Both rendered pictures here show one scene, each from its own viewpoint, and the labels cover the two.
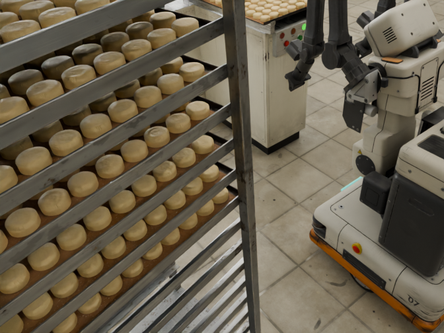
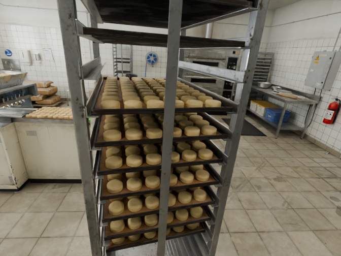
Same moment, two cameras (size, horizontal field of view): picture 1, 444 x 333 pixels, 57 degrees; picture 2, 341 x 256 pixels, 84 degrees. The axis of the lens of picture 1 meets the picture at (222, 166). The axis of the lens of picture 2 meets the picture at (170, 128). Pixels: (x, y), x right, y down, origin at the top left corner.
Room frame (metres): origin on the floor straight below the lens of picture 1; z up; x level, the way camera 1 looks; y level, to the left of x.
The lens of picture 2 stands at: (0.24, 0.99, 1.64)
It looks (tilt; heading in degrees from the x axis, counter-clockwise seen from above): 22 degrees down; 297
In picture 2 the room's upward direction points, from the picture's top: 4 degrees clockwise
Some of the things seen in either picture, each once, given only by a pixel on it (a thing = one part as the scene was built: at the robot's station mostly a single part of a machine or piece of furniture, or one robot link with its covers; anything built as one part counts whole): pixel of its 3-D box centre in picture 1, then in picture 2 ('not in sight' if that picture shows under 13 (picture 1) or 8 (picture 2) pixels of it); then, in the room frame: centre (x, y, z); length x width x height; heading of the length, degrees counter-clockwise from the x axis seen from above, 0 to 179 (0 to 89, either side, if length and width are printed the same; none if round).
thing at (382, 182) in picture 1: (379, 173); not in sight; (1.31, -0.69, 0.45); 0.28 x 0.27 x 0.25; 122
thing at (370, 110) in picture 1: (376, 96); not in sight; (1.45, -0.67, 0.77); 0.28 x 0.16 x 0.22; 122
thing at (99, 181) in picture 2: not in sight; (105, 149); (0.83, 0.46, 1.23); 0.64 x 0.03 x 0.03; 134
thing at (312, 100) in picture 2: not in sight; (271, 106); (0.11, -4.52, 0.49); 1.90 x 0.72 x 0.98; 123
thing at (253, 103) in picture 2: not in sight; (259, 105); (0.40, -4.98, 0.36); 0.47 x 0.39 x 0.26; 31
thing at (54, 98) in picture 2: not in sight; (48, 99); (5.80, -2.14, 0.19); 0.72 x 0.42 x 0.15; 127
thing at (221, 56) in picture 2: not in sight; (205, 78); (1.98, -4.52, 1.00); 1.56 x 1.20 x 2.01; 33
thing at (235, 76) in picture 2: not in sight; (196, 67); (0.54, 0.19, 1.59); 0.64 x 0.03 x 0.03; 134
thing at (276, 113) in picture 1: (251, 70); (59, 147); (2.44, -0.26, 0.45); 0.70 x 0.34 x 0.90; 32
